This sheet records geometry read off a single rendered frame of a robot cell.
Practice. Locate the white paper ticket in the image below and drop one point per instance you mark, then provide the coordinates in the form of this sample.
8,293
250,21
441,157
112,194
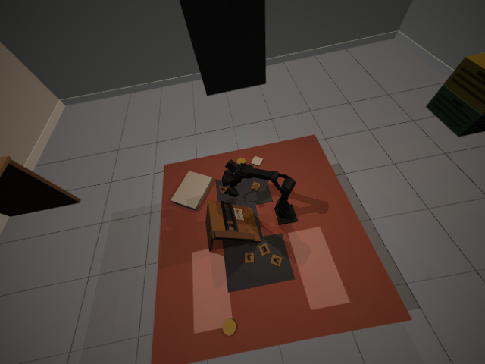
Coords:
238,213

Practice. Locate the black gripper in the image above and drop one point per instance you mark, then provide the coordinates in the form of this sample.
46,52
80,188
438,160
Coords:
232,191

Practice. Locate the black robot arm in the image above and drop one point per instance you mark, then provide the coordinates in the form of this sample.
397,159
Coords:
248,171

